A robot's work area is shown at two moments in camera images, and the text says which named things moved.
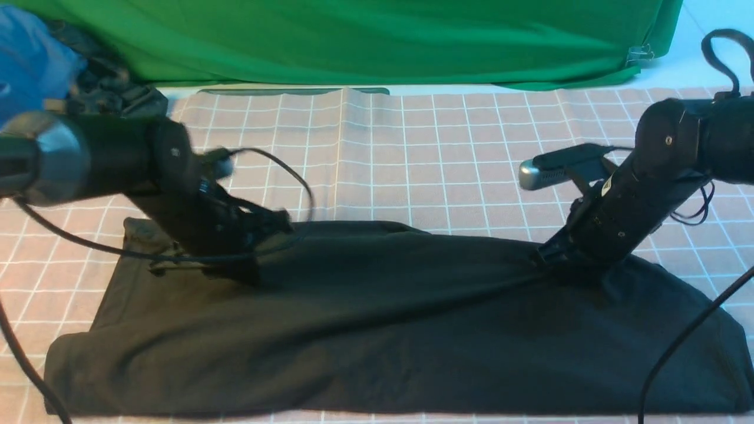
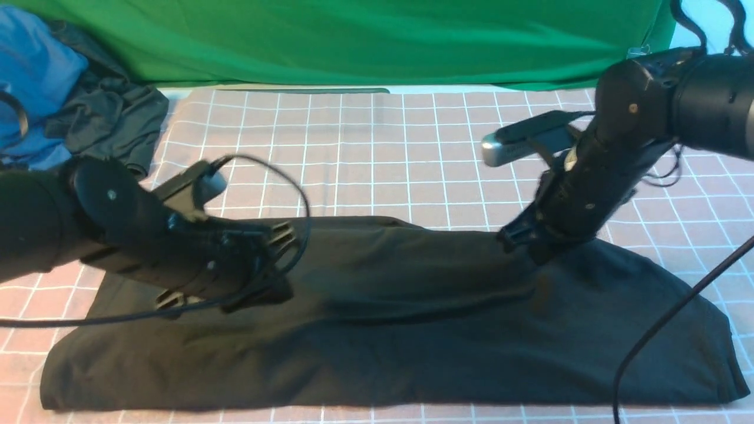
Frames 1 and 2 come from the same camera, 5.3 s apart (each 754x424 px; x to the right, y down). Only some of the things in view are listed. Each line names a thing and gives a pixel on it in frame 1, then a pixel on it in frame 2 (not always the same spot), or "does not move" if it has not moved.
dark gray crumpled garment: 107,89 does not move
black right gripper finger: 159,268 -> 234,301
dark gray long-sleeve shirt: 364,320 does not move
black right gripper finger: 268,222 -> 281,239
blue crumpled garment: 35,65 does not move
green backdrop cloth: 542,45 does not move
